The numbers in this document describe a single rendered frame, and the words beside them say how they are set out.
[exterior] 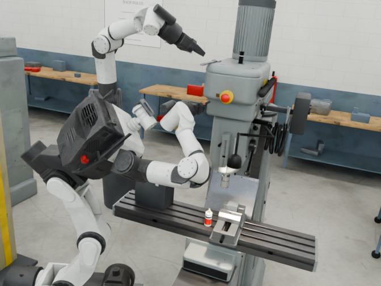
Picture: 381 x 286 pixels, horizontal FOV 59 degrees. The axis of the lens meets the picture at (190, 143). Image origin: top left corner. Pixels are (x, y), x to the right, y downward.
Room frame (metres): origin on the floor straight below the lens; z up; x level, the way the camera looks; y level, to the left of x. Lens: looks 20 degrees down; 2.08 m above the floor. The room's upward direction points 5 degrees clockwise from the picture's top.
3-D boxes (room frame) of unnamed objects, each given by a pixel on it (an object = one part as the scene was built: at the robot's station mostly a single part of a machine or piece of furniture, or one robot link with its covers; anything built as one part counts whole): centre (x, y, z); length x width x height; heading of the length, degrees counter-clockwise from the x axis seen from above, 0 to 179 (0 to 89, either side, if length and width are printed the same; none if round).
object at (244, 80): (1.75, -0.22, 1.81); 0.47 x 0.26 x 0.16; 162
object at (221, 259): (1.73, -0.22, 0.82); 0.50 x 0.35 x 0.12; 162
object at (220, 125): (1.74, -0.22, 1.47); 0.21 x 0.19 x 0.32; 72
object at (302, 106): (1.92, -0.63, 1.62); 0.20 x 0.09 x 0.21; 162
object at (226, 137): (1.63, -0.18, 1.45); 0.04 x 0.04 x 0.21; 72
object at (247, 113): (1.77, -0.23, 1.68); 0.34 x 0.24 x 0.10; 162
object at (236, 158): (1.54, -0.23, 1.44); 0.07 x 0.07 x 0.06
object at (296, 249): (1.75, -0.17, 0.92); 1.24 x 0.23 x 0.08; 72
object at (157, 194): (1.90, 0.20, 1.06); 0.22 x 0.12 x 0.20; 65
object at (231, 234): (1.68, -0.27, 1.01); 0.35 x 0.15 x 0.11; 163
